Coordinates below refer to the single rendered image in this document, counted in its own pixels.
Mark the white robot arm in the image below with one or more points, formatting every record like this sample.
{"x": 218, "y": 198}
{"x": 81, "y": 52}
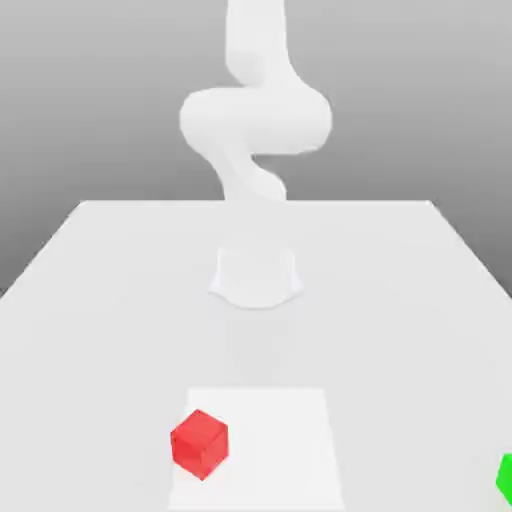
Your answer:
{"x": 256, "y": 120}

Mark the small red cube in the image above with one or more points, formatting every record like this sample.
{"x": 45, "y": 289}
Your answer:
{"x": 199, "y": 444}

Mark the small green cube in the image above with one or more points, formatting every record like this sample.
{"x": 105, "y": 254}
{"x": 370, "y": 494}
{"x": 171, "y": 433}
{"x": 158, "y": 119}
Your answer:
{"x": 506, "y": 478}

